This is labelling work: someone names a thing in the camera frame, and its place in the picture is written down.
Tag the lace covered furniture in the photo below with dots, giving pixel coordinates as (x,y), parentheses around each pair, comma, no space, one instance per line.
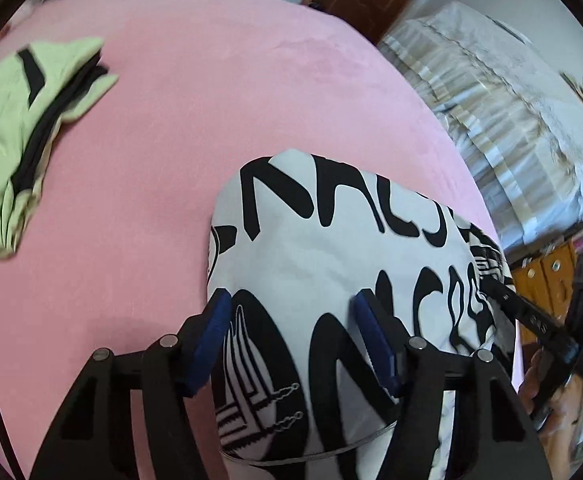
(517,122)

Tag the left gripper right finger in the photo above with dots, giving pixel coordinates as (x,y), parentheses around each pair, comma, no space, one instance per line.
(461,410)

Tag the wooden drawer cabinet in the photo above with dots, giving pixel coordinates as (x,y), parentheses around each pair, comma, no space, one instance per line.
(546,280)

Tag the pink bed sheet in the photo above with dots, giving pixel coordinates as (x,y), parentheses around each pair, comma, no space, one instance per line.
(115,256)

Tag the person right hand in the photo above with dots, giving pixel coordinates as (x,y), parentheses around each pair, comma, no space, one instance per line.
(557,433)

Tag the green black folded garment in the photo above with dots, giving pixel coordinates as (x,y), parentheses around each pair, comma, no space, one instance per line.
(43,86)

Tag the white black graffiti print jacket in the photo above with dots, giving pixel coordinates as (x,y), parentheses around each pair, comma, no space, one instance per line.
(294,238)

